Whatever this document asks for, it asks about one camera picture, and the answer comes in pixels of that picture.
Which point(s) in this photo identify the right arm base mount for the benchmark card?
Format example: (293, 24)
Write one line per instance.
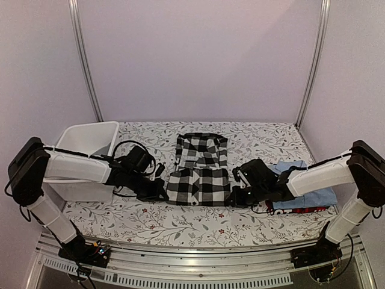
(322, 259)

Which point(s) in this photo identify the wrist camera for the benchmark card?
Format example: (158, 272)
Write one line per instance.
(254, 173)
(138, 160)

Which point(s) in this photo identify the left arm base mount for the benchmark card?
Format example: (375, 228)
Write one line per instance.
(94, 254)

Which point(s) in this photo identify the right aluminium frame post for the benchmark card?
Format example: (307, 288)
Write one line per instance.
(316, 58)

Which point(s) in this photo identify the aluminium frame post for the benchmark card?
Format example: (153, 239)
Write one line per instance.
(316, 58)
(83, 59)

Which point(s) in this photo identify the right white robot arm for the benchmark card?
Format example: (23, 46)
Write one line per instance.
(360, 165)

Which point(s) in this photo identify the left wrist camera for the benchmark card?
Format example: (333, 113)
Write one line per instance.
(138, 160)

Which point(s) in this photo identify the light blue shirt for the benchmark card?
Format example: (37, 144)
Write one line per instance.
(320, 198)

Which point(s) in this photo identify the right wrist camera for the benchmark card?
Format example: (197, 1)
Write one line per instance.
(254, 173)

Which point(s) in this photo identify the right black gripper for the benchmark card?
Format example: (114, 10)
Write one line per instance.
(236, 198)

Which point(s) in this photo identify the white plastic bin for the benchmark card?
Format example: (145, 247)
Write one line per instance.
(84, 141)

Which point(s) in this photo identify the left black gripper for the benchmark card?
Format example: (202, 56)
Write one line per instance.
(155, 195)

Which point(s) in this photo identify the red black shirt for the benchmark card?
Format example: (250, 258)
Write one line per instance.
(275, 211)

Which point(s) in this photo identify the black white plaid shirt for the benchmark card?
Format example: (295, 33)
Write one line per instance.
(200, 177)

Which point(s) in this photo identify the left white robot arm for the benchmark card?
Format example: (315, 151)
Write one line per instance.
(25, 177)

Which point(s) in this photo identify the floral white tablecloth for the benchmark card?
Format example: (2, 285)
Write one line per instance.
(124, 219)

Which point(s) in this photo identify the aluminium front rail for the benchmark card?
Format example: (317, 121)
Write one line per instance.
(141, 266)

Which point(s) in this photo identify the left aluminium frame post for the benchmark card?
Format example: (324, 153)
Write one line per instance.
(83, 59)

